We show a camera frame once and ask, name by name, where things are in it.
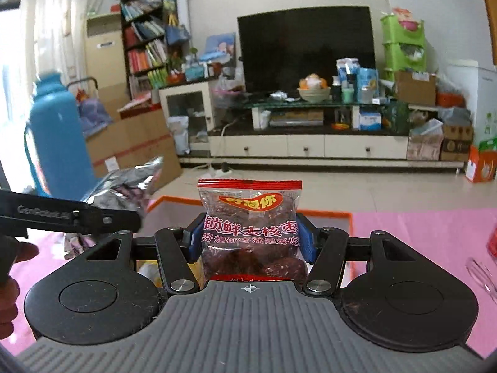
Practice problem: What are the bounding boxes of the silver foil snack bag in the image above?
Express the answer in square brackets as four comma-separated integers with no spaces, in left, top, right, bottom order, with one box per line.
[61,156,163,260]

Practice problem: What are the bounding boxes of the red dried jujube pack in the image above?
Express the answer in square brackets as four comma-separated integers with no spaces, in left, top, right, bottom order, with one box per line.
[197,178,308,285]

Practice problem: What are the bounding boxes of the yellow snack bag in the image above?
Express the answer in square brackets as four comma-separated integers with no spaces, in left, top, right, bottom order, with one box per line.
[136,260,162,288]

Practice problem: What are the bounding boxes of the person's left hand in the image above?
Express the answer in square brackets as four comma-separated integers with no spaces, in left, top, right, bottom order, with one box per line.
[0,242,39,339]

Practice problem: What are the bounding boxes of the blue thermos jug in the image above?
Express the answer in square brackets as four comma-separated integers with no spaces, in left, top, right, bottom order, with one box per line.
[23,70,97,200]

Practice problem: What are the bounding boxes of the white power strip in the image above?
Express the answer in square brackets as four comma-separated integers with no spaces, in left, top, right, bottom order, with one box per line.
[207,163,232,178]

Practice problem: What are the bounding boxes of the large cardboard box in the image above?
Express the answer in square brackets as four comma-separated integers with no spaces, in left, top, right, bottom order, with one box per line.
[86,109,182,190]

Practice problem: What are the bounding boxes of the white glass door cabinet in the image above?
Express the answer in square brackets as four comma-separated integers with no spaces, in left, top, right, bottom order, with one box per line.
[159,81,216,158]

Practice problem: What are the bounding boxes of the white TV stand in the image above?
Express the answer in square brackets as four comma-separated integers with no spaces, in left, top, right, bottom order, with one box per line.
[207,99,467,170]

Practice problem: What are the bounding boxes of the blue tissue box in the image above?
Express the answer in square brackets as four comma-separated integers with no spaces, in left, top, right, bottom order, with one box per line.
[359,110,381,131]

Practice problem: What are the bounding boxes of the beige floor air conditioner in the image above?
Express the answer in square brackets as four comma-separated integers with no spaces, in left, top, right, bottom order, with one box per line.
[85,12,127,94]

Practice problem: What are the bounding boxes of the stacked brown cartons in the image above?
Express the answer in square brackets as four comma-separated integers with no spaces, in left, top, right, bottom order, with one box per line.
[440,125,473,163]

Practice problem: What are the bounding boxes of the fruit bowl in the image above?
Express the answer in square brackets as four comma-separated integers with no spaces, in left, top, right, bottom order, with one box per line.
[298,73,330,104]

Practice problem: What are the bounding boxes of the orange white carton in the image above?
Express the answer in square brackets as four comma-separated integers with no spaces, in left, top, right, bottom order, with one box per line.
[465,138,497,183]

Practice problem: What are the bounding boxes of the dark bookshelf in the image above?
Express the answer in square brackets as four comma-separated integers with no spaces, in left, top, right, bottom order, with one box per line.
[118,0,189,99]

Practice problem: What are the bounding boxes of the cardboard box on stand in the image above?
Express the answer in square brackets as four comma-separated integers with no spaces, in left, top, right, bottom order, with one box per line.
[394,71,436,107]

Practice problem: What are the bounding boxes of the white curtain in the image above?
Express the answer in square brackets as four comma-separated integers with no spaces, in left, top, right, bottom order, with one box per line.
[19,0,103,92]

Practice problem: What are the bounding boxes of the black television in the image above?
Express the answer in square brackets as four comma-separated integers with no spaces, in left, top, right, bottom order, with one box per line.
[238,6,376,94]

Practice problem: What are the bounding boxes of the green plastic drawer tower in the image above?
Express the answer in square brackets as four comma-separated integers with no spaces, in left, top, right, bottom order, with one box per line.
[381,14,427,82]

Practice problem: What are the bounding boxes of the white refrigerator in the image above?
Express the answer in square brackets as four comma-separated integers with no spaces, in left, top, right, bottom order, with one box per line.
[446,60,497,146]

